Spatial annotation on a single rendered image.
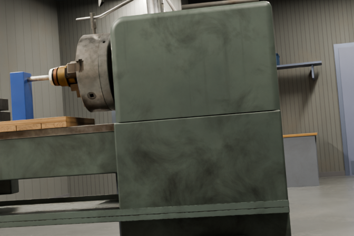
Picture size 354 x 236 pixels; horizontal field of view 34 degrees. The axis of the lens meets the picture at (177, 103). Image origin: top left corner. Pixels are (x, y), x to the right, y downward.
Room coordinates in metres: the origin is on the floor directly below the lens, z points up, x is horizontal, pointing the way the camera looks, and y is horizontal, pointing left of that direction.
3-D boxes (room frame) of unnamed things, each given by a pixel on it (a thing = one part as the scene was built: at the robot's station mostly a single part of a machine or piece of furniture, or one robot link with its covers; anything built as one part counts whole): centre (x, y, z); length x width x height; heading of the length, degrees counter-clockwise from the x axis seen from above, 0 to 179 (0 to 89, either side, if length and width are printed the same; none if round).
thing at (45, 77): (2.36, 0.56, 1.08); 0.13 x 0.07 x 0.07; 81
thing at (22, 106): (2.37, 0.64, 1.00); 0.08 x 0.06 x 0.23; 171
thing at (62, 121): (2.36, 0.54, 0.88); 0.36 x 0.30 x 0.04; 171
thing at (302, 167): (8.87, -1.75, 0.37); 1.38 x 0.71 x 0.74; 166
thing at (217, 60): (2.28, -0.10, 1.06); 0.59 x 0.48 x 0.39; 81
